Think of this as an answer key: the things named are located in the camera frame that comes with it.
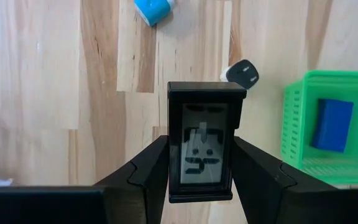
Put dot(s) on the teal and white charger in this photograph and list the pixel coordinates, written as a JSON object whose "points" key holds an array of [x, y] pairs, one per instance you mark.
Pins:
{"points": [[154, 11]]}

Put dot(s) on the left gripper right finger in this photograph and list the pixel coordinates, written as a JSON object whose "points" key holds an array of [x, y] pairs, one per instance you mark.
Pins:
{"points": [[259, 186]]}

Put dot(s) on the small dark round object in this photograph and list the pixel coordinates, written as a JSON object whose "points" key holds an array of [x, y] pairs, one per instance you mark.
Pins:
{"points": [[242, 73]]}

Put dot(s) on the black digital clock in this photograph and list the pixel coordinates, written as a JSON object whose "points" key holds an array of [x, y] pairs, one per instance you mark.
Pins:
{"points": [[204, 140]]}

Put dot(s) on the blue digital clock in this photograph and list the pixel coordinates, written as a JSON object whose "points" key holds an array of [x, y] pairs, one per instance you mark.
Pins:
{"points": [[332, 124]]}

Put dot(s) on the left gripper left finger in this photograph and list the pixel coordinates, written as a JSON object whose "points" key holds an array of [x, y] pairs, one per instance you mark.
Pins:
{"points": [[141, 193]]}

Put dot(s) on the green plastic basket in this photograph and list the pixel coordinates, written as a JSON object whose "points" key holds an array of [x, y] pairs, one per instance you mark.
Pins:
{"points": [[297, 124]]}

